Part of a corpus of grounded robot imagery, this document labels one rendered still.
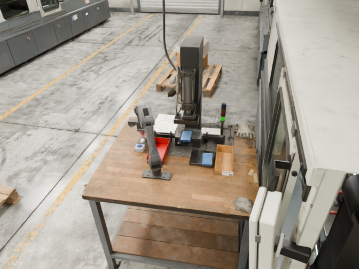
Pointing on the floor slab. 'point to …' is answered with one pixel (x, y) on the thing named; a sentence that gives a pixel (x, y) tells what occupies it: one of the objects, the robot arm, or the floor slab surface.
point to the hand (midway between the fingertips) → (143, 136)
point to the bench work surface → (173, 207)
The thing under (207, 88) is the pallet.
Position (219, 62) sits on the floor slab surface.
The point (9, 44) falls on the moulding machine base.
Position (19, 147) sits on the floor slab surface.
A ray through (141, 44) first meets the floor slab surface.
